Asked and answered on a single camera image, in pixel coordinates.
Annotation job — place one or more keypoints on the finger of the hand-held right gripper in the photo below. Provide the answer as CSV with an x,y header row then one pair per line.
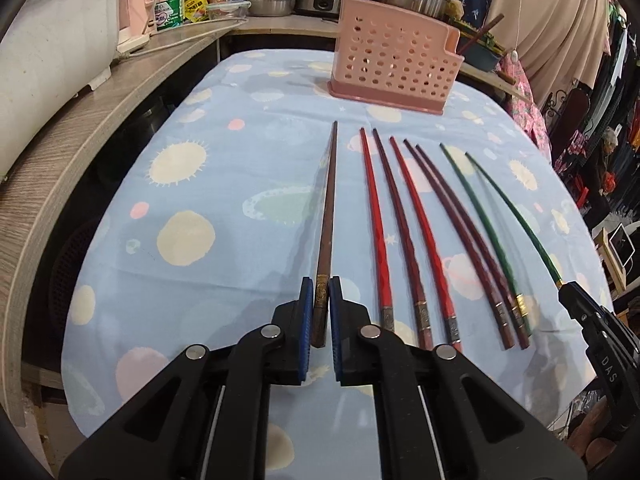
x,y
580,302

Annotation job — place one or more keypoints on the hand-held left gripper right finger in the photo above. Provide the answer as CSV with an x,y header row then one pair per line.
x,y
335,330

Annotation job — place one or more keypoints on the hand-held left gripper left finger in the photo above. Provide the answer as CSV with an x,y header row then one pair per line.
x,y
306,330

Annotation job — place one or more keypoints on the dark maroon chopstick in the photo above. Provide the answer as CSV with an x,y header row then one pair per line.
x,y
492,255
395,220
467,235

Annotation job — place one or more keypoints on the green chopstick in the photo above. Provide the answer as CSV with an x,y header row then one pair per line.
x,y
520,215
482,212

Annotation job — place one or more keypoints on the brown chopstick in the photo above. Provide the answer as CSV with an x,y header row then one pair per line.
x,y
327,220

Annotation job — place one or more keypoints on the red chopstick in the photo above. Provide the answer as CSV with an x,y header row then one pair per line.
x,y
372,220
420,230

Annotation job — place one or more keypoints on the pink perforated utensil holder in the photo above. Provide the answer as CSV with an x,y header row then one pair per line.
x,y
390,55

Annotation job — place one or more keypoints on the white box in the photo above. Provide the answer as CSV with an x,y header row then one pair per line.
x,y
620,245

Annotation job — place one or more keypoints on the blue printed tablecloth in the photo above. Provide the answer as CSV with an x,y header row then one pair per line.
x,y
225,185

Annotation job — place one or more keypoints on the dark ornate chair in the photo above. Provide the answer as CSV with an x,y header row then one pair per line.
x,y
575,110

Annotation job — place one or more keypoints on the pink floral garment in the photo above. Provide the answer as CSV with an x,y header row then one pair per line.
x,y
525,105

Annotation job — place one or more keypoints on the rack of hanging clothes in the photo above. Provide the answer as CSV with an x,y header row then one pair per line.
x,y
620,60

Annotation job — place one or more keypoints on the blue pot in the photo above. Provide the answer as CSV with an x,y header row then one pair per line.
x,y
480,60

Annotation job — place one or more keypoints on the beige curtain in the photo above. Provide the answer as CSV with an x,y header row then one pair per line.
x,y
550,20

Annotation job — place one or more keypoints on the brown wooden stick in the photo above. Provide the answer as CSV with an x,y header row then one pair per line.
x,y
482,32

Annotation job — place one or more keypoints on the green yellow bowl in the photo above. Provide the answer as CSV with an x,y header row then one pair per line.
x,y
472,27

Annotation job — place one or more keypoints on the tan round lump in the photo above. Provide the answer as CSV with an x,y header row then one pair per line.
x,y
456,9

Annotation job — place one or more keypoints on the glass food container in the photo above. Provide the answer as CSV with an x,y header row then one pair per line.
x,y
227,10

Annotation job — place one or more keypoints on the yellow packet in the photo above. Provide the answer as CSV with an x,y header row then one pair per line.
x,y
196,7

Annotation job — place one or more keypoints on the green tin can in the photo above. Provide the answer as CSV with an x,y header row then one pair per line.
x,y
167,12

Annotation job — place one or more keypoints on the pink kettle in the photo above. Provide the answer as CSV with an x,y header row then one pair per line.
x,y
142,5

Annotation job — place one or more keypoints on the white dish rack blue lid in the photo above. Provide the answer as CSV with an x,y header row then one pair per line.
x,y
50,45

